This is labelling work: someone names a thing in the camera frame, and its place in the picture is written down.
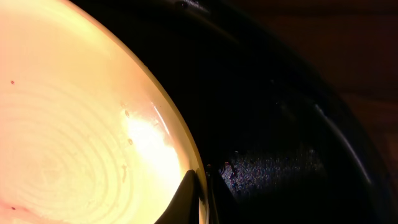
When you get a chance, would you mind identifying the yellow plate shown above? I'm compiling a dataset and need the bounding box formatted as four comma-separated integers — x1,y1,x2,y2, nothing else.
1,1,209,223

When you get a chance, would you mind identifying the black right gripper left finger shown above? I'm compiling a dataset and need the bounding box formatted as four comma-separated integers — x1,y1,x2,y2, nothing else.
155,170,200,224

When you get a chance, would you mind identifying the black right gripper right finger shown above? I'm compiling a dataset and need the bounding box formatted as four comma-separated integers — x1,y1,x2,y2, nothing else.
206,170,244,224

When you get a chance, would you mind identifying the black round tray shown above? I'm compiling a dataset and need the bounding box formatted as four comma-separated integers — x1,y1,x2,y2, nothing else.
77,1,397,223

